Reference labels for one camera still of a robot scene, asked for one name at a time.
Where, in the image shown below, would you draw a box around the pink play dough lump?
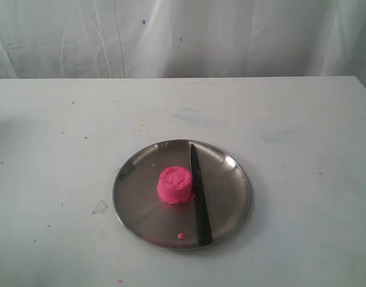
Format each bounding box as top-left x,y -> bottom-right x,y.
157,166 -> 195,205

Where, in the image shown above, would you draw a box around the black knife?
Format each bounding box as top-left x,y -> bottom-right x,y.
190,144 -> 213,246

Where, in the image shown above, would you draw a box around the round steel plate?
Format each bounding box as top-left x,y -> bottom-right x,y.
112,139 -> 252,250

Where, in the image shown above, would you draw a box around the white backdrop sheet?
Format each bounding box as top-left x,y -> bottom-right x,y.
0,1 -> 366,81

